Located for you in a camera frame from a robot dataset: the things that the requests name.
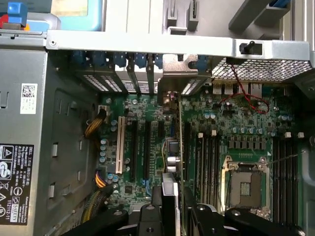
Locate CPU socket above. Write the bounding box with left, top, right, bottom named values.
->
left=222, top=154, right=271, bottom=217

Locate empty black RAM slot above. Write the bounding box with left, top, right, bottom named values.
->
left=204, top=132, right=211, bottom=205

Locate long black expansion slot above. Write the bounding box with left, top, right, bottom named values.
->
left=184, top=121, right=192, bottom=182
left=144, top=121, right=152, bottom=180
left=130, top=120, right=139, bottom=180

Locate white expansion slot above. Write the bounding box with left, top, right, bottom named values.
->
left=115, top=116, right=125, bottom=174

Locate thin metal locking lever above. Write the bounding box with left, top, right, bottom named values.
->
left=268, top=151, right=307, bottom=166

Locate green motherboard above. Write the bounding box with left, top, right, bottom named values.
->
left=98, top=83, right=306, bottom=222

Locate silver power supply unit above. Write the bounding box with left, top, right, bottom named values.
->
left=0, top=48, right=100, bottom=236

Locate open metal PC case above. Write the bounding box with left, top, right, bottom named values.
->
left=0, top=28, right=315, bottom=236

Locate grey parts rack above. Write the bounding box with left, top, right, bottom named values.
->
left=103, top=0, right=291, bottom=41

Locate teal plastic tray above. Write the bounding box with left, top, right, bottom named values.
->
left=27, top=0, right=103, bottom=31

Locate blue plastic block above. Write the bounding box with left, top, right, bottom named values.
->
left=7, top=2, right=28, bottom=27

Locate yellow black wire bundle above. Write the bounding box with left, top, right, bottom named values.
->
left=85, top=109, right=108, bottom=138
left=81, top=171, right=114, bottom=225

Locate red black twisted wire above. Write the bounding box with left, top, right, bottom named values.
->
left=221, top=62, right=270, bottom=115

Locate black chassis intrusion switch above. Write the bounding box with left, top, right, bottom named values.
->
left=240, top=41, right=255, bottom=54

